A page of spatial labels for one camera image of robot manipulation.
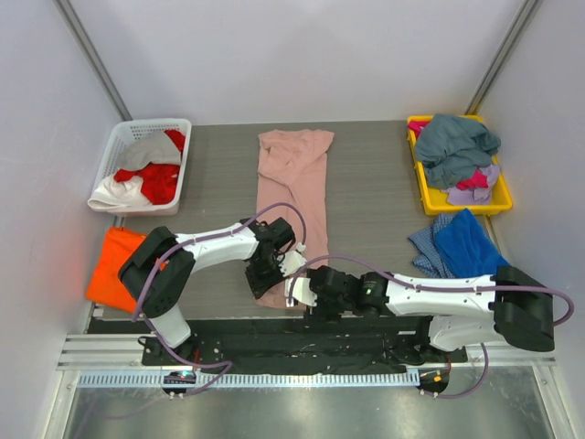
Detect grey blue t shirt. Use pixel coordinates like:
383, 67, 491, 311
414, 112, 503, 189

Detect red cloth in basket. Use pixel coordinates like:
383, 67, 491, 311
114, 130, 186, 205

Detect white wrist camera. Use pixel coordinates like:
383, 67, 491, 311
284, 276, 317, 307
278, 243, 307, 278

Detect lilac cloth in bin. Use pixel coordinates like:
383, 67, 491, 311
443, 164, 500, 206

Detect blue checkered shirt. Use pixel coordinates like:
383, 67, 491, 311
408, 213, 454, 278

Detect grey cloth in basket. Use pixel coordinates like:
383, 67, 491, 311
117, 132, 182, 171

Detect white plastic basket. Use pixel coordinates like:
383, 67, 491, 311
91, 118, 192, 216

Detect white cloth in basket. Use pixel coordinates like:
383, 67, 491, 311
87, 176, 151, 211

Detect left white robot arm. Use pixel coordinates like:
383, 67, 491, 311
118, 218, 295, 365

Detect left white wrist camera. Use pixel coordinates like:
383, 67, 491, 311
278, 243, 307, 278

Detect magenta cloth in bin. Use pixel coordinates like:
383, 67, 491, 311
408, 120, 497, 192

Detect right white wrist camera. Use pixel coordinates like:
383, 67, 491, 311
284, 276, 317, 307

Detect pink printed t shirt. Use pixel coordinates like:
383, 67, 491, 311
253, 129, 335, 310

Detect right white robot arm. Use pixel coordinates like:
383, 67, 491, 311
288, 266, 555, 361

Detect blue folded t shirt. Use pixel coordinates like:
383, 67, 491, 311
434, 209, 510, 278

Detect orange folded t shirt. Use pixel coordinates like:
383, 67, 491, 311
86, 227, 146, 314

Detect white slotted cable duct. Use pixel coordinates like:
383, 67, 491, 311
77, 369, 420, 389

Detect yellow plastic bin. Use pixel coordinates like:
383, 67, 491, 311
407, 115, 513, 216

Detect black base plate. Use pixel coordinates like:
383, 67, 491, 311
89, 314, 470, 374

